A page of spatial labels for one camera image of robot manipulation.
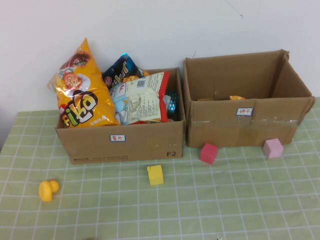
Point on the red foam cube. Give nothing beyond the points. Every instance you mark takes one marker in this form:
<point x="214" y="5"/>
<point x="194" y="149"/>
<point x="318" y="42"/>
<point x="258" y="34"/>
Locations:
<point x="208" y="153"/>

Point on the small orange snack packet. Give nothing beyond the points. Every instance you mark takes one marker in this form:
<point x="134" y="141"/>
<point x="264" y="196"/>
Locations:
<point x="237" y="98"/>

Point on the white and red snack bag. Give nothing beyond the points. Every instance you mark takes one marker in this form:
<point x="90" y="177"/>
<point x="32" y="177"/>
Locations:
<point x="142" y="102"/>

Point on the dark blue snack bag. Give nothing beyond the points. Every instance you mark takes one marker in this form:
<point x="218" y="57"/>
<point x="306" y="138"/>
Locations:
<point x="120" y="71"/>

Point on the teal polka dot package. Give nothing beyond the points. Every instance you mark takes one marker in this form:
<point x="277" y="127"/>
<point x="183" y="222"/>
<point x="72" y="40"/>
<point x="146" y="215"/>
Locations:
<point x="172" y="102"/>

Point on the cardboard box with F2 print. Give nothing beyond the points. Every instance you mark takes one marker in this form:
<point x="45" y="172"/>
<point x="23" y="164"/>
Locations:
<point x="140" y="145"/>

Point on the white label with red writing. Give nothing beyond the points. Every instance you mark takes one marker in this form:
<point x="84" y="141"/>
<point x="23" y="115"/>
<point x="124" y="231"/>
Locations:
<point x="117" y="138"/>
<point x="244" y="111"/>

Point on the yellow foam cube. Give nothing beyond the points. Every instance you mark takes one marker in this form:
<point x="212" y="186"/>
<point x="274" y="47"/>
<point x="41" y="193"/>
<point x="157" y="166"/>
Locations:
<point x="155" y="175"/>

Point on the taped cardboard box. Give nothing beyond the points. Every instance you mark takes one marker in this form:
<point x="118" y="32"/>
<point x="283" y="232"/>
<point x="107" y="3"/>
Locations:
<point x="225" y="75"/>

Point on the large orange Fiko chip bag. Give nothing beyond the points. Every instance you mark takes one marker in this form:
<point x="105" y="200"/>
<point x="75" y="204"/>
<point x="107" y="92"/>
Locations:
<point x="80" y="100"/>

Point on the green checked tablecloth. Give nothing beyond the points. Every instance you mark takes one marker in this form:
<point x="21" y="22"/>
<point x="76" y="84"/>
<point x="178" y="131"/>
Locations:
<point x="125" y="205"/>

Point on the clear packing tape strip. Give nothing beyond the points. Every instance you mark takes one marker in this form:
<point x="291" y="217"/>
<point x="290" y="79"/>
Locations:
<point x="275" y="123"/>

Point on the pink foam cube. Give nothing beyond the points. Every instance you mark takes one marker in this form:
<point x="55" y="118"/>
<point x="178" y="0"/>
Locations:
<point x="273" y="148"/>

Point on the yellow rubber duck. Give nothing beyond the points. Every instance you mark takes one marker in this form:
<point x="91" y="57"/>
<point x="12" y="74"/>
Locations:
<point x="47" y="190"/>

